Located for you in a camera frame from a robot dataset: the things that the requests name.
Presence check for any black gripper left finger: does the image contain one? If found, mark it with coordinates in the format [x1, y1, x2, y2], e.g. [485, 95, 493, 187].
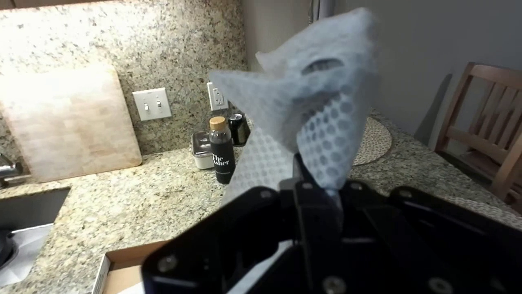
[139, 154, 323, 294]

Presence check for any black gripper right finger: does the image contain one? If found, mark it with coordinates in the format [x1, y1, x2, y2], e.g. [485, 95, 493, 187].
[320, 180, 522, 294]

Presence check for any white dotted cloth towel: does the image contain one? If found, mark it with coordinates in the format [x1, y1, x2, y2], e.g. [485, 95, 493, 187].
[208, 7, 384, 294]

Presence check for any black jar with wooden lid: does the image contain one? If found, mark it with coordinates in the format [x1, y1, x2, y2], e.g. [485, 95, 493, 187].
[208, 115, 239, 187]

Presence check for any small clear container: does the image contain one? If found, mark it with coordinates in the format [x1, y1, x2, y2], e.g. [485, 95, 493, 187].
[191, 130, 217, 172]

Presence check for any small black canister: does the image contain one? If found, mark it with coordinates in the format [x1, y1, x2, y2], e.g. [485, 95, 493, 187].
[227, 110, 253, 149]

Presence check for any wooden slat-back chair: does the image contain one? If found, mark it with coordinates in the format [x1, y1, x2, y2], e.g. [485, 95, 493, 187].
[490, 133, 522, 216]
[434, 61, 522, 183]

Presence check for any round woven placemat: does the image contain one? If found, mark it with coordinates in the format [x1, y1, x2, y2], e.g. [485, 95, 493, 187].
[351, 117, 395, 169]

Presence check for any shallow cardboard box tray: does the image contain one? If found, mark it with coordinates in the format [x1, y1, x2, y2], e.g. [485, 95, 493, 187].
[90, 239, 172, 294]

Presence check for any light wooden cutting board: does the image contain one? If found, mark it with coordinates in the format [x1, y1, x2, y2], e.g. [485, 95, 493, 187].
[0, 68, 146, 185]

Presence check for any steel kitchen sink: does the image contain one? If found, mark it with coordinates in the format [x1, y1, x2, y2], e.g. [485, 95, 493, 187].
[0, 185, 74, 290]

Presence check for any white wall outlet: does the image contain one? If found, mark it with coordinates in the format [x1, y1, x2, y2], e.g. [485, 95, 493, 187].
[206, 81, 230, 115]

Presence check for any white light switch plate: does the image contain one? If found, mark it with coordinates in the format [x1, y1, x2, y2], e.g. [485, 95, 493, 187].
[133, 87, 173, 123]

